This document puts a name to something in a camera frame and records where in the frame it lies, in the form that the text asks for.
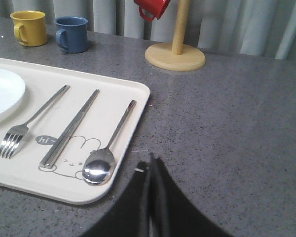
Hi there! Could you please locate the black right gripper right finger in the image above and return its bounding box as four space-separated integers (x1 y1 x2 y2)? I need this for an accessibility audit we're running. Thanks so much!
149 153 230 237

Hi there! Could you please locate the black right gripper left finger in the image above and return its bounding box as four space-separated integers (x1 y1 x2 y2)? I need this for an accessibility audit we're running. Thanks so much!
83 161 150 237

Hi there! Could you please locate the silver metal spoon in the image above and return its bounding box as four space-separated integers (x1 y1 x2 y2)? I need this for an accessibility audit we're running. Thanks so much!
82 100 136 185

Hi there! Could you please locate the silver metal fork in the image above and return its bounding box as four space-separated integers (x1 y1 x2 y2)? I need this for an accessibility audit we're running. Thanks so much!
0 85 70 158

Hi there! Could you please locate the white round plate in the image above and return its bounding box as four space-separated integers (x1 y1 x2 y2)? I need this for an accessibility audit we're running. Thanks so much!
0 69 26 122

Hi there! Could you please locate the beige rabbit serving tray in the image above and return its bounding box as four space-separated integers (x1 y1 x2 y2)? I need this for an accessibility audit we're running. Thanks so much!
0 58 150 205

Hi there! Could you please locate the wooden mug tree stand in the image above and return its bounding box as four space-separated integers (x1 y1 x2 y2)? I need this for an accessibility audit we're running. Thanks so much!
145 0 206 72

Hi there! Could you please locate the blue enamel mug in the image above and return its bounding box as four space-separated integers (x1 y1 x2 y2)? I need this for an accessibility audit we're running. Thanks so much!
54 16 89 53

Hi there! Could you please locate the red enamel mug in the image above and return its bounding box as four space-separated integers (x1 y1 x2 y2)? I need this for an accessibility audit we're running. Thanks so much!
134 0 170 21

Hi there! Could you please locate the yellow enamel mug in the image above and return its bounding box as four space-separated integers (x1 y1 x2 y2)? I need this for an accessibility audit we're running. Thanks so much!
10 10 48 47

